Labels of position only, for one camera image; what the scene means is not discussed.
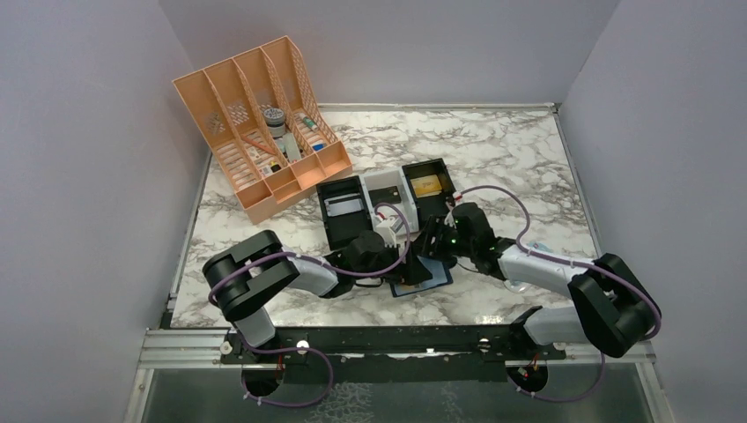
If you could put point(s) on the orange plastic file organizer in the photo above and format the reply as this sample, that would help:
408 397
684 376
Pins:
226 101

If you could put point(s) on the black metal base rail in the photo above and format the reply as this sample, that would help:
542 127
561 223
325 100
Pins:
309 355

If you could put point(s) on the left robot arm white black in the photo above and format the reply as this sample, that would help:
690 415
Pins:
245 277

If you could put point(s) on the gold credit card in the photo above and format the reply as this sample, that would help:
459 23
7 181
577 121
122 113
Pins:
426 186

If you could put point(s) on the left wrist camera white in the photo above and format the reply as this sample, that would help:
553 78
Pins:
393 230

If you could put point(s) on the green white marker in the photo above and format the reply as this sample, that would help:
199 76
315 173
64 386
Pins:
310 123

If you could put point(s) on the clear blue plastic case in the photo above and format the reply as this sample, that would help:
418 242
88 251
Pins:
519 285

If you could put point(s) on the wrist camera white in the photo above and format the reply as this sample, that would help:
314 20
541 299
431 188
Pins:
449 220
393 230

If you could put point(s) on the blue leather card holder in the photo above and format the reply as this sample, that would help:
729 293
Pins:
432 274

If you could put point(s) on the left black plastic bin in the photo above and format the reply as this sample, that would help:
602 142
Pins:
341 230

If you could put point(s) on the orange pencil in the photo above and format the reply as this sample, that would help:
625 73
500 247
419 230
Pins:
258 145

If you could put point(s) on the silver credit card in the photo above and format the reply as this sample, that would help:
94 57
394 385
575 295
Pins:
343 205

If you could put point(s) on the black plastic bin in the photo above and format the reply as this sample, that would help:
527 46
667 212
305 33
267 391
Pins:
341 230
435 205

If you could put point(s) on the right black plastic bin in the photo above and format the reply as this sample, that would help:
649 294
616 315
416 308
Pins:
435 205

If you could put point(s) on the black credit card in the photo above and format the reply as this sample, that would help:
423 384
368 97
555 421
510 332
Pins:
389 195

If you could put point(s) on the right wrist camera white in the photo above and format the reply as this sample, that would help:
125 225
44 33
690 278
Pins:
449 220

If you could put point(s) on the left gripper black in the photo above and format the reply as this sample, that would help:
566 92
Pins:
405 262

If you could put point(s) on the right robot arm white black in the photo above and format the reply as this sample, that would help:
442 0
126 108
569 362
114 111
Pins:
610 309

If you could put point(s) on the grey round tape roll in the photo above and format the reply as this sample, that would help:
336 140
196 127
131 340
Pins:
275 121

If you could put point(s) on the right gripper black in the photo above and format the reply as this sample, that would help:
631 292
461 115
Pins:
436 239

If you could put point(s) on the white plastic bin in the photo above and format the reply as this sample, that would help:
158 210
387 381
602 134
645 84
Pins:
392 176

